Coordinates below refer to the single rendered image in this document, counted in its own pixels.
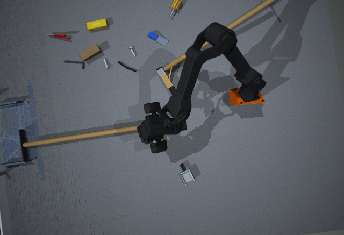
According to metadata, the yellow-handled screwdriver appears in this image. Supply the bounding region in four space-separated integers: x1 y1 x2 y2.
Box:
170 0 182 17

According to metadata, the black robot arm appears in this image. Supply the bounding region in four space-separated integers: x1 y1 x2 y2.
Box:
137 22 267 144

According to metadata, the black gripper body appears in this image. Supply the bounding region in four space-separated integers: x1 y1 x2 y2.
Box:
144 102 168 153

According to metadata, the long scraper with wooden handle and black blade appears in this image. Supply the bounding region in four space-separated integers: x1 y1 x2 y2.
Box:
19 125 139 161

